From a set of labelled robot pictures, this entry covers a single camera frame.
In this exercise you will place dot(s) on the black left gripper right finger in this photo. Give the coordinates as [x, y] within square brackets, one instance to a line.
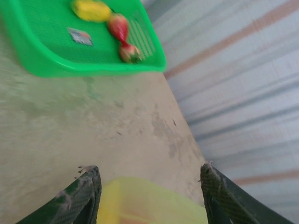
[222, 205]

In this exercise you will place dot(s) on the small printed label sticker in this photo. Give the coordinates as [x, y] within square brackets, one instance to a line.
[79, 36]

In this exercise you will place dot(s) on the yellow avocado-print plastic bag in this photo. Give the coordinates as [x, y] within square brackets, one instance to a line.
[144, 200]

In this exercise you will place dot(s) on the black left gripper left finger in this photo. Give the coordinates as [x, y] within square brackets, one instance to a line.
[77, 205]

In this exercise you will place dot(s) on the green plastic mesh basket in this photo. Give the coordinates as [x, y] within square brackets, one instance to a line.
[35, 35]

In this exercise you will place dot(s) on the large red fake strawberry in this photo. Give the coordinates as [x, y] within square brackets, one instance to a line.
[119, 28]

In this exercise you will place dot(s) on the long lumpy yellow fake fruit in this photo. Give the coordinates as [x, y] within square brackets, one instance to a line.
[91, 10]

